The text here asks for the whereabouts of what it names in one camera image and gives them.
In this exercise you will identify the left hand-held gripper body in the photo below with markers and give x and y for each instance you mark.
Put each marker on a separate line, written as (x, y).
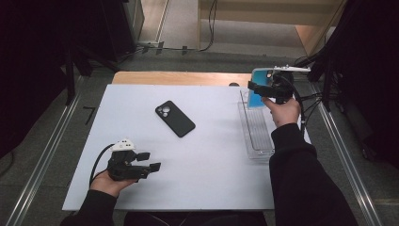
(124, 166)

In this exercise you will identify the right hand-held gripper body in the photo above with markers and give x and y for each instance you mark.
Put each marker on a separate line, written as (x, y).
(282, 88)

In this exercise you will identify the iridescent phone case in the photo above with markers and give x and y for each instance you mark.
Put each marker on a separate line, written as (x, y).
(255, 101)

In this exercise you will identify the clear plastic rack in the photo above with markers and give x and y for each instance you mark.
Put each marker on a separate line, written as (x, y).
(257, 132)

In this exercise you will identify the black phone case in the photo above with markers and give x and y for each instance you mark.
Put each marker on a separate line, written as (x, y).
(175, 121)

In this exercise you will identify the person's right hand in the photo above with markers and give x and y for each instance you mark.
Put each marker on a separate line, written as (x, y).
(284, 113)

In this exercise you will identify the person's left hand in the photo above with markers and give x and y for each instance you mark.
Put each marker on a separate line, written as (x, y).
(106, 185)

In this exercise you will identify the small dark round object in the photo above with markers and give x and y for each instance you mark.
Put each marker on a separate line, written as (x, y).
(234, 84)

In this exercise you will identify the black metal stand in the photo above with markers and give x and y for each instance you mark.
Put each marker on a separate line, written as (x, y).
(69, 81)
(327, 91)

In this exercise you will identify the white table board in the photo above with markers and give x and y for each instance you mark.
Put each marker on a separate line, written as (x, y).
(204, 163)

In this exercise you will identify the wooden table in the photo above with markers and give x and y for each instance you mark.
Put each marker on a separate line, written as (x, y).
(188, 78)

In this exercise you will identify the light wooden shelf unit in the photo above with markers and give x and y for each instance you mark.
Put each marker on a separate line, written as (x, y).
(266, 19)

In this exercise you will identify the dark cabinet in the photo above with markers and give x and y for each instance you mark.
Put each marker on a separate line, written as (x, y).
(119, 28)

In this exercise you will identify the metal floor rail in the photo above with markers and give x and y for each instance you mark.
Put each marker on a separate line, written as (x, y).
(51, 151)
(347, 157)

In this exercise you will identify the black floor bracket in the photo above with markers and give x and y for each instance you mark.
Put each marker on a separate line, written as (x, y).
(184, 50)
(160, 47)

